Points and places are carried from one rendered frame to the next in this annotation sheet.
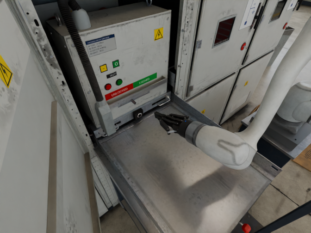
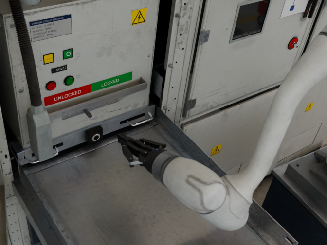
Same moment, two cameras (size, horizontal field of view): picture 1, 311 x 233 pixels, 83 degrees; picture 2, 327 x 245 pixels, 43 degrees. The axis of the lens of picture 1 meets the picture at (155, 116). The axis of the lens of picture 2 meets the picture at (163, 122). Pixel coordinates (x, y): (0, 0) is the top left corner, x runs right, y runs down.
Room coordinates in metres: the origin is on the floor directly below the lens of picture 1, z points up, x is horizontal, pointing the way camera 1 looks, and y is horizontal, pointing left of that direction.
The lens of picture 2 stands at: (-0.35, -0.10, 1.91)
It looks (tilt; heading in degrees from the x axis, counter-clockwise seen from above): 40 degrees down; 358
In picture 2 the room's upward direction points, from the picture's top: 8 degrees clockwise
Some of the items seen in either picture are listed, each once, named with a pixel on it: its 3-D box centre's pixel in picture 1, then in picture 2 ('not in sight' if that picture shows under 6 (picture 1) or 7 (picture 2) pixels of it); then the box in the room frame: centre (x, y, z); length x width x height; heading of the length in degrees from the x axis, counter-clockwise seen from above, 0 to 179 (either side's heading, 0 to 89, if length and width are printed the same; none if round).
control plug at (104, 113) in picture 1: (104, 117); (39, 131); (0.57, 0.23, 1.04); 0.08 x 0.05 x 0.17; 39
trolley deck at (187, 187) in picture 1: (180, 162); (150, 220); (0.46, -0.13, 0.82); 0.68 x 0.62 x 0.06; 39
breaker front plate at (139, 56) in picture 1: (132, 75); (91, 72); (0.76, 0.11, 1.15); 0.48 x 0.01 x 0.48; 129
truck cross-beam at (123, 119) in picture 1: (134, 110); (89, 129); (0.77, 0.12, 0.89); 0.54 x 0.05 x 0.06; 129
